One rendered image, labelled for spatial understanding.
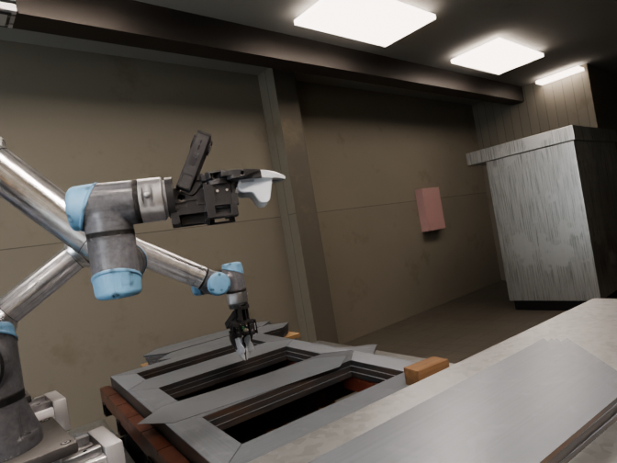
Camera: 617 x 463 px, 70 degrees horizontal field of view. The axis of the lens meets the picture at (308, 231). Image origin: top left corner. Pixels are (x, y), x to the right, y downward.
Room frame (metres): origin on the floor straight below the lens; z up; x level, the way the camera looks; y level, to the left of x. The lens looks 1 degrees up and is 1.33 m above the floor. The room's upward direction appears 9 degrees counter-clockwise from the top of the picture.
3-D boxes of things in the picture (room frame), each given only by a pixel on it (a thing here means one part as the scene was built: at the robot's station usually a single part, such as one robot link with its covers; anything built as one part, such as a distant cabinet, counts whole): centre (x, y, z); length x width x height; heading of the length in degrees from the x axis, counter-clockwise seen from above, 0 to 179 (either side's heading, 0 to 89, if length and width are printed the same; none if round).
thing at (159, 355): (2.49, 0.58, 0.82); 0.80 x 0.40 x 0.06; 125
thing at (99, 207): (0.74, 0.33, 1.43); 0.11 x 0.08 x 0.09; 105
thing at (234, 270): (1.64, 0.30, 1.23); 0.09 x 0.08 x 0.11; 116
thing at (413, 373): (1.27, -0.27, 0.89); 0.12 x 0.06 x 0.05; 120
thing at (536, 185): (5.81, -3.20, 1.03); 1.60 x 1.28 x 2.07; 131
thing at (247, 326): (1.64, 0.30, 1.07); 0.09 x 0.08 x 0.12; 35
